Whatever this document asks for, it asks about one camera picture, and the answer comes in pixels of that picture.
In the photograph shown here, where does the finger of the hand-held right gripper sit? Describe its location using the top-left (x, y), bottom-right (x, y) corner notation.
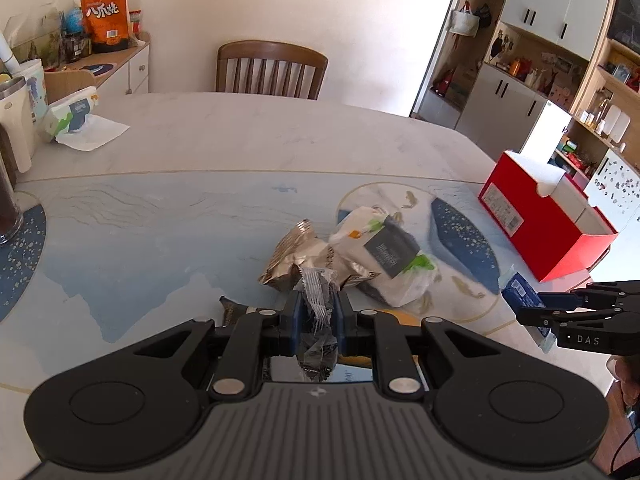
top-left (515, 303), bottom-right (628, 332)
top-left (570, 280), bottom-right (640, 309)

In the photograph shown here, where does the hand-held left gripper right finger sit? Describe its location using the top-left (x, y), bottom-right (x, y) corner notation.
top-left (336, 292), bottom-right (506, 402)

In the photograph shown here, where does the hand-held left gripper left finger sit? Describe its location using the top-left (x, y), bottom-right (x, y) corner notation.
top-left (132, 292), bottom-right (304, 402)

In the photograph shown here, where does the clear striped plastic wrapper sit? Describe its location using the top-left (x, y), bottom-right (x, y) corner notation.
top-left (295, 266), bottom-right (342, 382)

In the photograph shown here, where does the blue packet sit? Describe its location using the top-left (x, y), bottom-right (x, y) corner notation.
top-left (501, 271), bottom-right (557, 352)

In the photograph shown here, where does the silver foil snack packet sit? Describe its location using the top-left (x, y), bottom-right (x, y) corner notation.
top-left (257, 219), bottom-right (382, 292)

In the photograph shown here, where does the white snack bag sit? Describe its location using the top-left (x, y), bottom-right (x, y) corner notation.
top-left (329, 204), bottom-right (442, 309)

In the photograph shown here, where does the red cardboard box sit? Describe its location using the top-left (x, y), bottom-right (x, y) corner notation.
top-left (478, 150), bottom-right (620, 283)

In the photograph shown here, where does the white marble desktop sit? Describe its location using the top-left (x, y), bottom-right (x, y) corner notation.
top-left (0, 91), bottom-right (618, 480)

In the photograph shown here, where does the person's right hand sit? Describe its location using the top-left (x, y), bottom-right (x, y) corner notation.
top-left (607, 354), bottom-right (640, 418)

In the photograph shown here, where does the white appliance with magnets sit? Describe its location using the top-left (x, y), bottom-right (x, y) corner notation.
top-left (584, 149), bottom-right (640, 223)

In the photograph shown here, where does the blue printed table mat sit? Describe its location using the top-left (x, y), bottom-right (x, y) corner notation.
top-left (0, 170), bottom-right (553, 401)

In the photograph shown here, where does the dark wooden slatted chair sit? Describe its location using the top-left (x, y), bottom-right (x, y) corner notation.
top-left (215, 40), bottom-right (330, 101)

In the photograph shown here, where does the white tissue pack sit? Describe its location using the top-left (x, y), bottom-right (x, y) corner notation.
top-left (42, 85), bottom-right (132, 153)

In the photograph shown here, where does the white side cabinet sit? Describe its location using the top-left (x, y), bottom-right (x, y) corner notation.
top-left (44, 31), bottom-right (151, 107)

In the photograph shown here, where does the white tote bag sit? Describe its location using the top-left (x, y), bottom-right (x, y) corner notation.
top-left (451, 2), bottom-right (482, 37)

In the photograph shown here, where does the glass of dark liquid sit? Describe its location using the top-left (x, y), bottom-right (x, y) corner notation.
top-left (0, 122), bottom-right (24, 247)

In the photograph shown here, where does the light wooden panel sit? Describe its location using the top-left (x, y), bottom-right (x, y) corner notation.
top-left (44, 68), bottom-right (99, 105)

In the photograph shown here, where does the white printed cup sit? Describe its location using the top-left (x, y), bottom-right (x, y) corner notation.
top-left (19, 58), bottom-right (50, 123)

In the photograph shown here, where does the dark glass jar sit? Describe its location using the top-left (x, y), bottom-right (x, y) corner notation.
top-left (62, 32), bottom-right (94, 64)

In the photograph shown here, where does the orange snack bag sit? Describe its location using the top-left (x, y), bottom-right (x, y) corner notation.
top-left (79, 0), bottom-right (133, 54)

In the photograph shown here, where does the black cable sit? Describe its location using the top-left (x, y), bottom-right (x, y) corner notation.
top-left (606, 410), bottom-right (640, 477)

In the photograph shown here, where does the wooden wall cabinet unit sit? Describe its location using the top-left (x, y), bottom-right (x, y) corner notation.
top-left (410, 0), bottom-right (640, 243)

